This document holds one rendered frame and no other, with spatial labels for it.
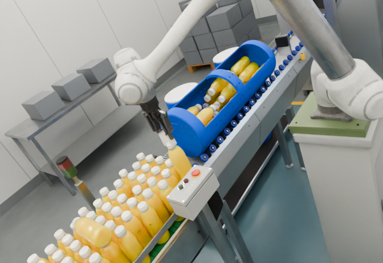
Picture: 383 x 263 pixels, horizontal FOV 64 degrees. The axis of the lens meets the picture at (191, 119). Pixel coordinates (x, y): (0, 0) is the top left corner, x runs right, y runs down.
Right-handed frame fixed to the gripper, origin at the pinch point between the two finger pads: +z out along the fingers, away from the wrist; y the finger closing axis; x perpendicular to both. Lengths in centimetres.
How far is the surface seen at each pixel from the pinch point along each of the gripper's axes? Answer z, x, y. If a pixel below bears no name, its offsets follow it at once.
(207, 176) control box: 15.1, 3.1, -17.5
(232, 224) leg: 79, -18, 7
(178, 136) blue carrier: 14.5, -18.4, 17.6
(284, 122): 110, -159, 43
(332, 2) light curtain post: 3, -158, -20
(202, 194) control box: 19.0, 9.3, -17.5
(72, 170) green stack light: 5, 26, 49
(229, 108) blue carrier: 15.6, -46.0, 2.2
